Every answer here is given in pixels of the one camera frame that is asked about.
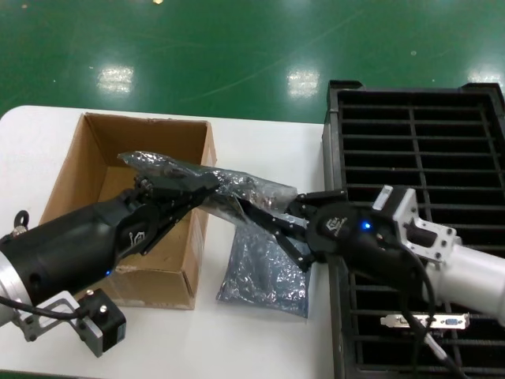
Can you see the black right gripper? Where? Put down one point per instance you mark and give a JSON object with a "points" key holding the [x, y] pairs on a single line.
{"points": [[347, 237]]}

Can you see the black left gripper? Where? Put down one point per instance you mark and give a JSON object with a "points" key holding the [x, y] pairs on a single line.
{"points": [[79, 245]]}

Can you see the blue-grey antistatic bubble bag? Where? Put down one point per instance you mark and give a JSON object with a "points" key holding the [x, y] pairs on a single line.
{"points": [[244, 184], [260, 276]]}

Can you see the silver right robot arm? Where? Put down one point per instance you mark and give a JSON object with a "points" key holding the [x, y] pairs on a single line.
{"points": [[473, 276]]}

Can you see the brown cardboard box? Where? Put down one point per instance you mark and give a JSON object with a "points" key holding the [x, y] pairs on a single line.
{"points": [[150, 138]]}

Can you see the black slotted plastic container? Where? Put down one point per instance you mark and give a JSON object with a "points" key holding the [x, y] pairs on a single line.
{"points": [[375, 158]]}

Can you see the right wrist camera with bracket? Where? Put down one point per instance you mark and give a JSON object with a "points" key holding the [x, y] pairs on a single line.
{"points": [[426, 229]]}

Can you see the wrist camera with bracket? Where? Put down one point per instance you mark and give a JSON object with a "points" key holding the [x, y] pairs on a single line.
{"points": [[102, 321], [426, 229]]}

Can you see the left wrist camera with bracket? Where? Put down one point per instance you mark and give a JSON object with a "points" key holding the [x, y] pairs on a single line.
{"points": [[102, 321]]}

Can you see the graphics card with silver bracket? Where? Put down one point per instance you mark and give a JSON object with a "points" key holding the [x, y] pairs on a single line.
{"points": [[453, 321]]}

